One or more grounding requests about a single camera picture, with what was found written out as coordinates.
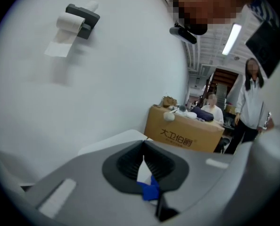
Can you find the blue and white cloth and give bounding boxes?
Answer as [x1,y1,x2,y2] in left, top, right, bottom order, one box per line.
[136,158,161,205]

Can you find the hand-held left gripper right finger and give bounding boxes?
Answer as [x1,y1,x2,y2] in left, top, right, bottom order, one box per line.
[143,140,257,226]

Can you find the dark navy bag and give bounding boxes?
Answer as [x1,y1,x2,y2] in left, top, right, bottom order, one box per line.
[191,106,214,122]

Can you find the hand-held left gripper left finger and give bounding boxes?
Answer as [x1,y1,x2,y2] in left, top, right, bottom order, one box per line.
[24,140,158,226]

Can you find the person's head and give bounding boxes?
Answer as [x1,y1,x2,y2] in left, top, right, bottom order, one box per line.
[172,0,252,35]

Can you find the white toilet paper roll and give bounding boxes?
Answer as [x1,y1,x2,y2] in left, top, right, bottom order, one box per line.
[44,0,99,58]

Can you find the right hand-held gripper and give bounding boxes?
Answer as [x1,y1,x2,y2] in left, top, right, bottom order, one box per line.
[245,20,280,127]

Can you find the long ceiling light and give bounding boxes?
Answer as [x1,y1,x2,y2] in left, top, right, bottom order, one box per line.
[222,24,242,56]

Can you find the black head camera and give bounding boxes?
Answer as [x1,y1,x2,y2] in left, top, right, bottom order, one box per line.
[169,26,198,45]

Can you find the black toilet paper holder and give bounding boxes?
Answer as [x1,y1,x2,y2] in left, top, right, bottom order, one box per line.
[65,3,100,40]

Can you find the brown cardboard box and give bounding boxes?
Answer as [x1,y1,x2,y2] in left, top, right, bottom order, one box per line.
[144,104,225,153]

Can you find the white round brush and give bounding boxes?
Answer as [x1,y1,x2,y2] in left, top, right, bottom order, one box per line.
[163,109,178,122]

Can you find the brown paper bag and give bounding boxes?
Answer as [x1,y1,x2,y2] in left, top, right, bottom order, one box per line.
[163,96,178,108]

